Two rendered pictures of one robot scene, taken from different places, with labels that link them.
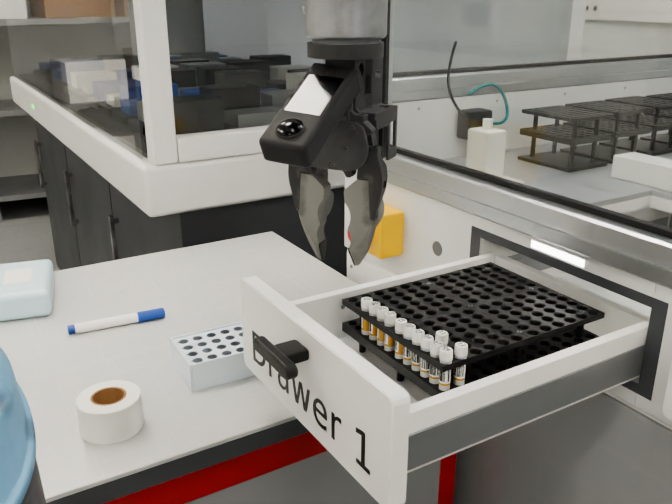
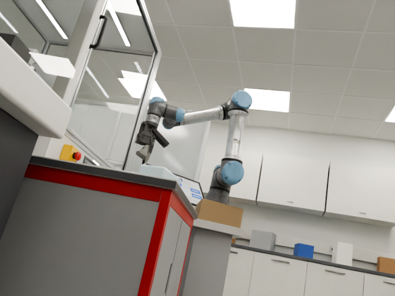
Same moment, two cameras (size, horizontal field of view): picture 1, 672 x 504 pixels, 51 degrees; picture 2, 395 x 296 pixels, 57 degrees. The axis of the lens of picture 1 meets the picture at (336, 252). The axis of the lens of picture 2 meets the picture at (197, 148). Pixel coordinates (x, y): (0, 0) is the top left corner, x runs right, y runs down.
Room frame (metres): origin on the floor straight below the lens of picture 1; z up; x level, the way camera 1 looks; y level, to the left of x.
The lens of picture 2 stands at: (1.86, 1.37, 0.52)
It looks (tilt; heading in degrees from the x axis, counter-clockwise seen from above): 18 degrees up; 221
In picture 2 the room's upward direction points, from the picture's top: 12 degrees clockwise
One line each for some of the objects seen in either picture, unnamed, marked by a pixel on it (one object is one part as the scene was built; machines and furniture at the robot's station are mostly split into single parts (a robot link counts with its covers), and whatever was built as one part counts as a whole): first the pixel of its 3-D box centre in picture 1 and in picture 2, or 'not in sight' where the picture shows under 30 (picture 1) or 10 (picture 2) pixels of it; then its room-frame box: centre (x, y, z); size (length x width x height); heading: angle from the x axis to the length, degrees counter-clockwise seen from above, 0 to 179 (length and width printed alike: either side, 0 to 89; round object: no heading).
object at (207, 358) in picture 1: (226, 352); not in sight; (0.81, 0.14, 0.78); 0.12 x 0.08 x 0.04; 119
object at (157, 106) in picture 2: not in sight; (156, 107); (0.67, -0.01, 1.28); 0.09 x 0.08 x 0.11; 142
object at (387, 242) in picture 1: (377, 229); (70, 154); (1.03, -0.07, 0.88); 0.07 x 0.05 x 0.07; 31
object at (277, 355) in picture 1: (286, 353); not in sight; (0.58, 0.05, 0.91); 0.07 x 0.04 x 0.01; 31
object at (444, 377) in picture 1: (445, 371); not in sight; (0.57, -0.10, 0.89); 0.01 x 0.01 x 0.05
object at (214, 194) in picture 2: not in sight; (217, 197); (0.22, 0.18, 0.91); 0.15 x 0.15 x 0.10
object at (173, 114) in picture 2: not in sight; (173, 114); (0.58, 0.04, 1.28); 0.11 x 0.11 x 0.08; 52
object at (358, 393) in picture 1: (311, 376); not in sight; (0.59, 0.02, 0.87); 0.29 x 0.02 x 0.11; 31
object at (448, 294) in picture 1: (468, 331); not in sight; (0.69, -0.15, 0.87); 0.22 x 0.18 x 0.06; 121
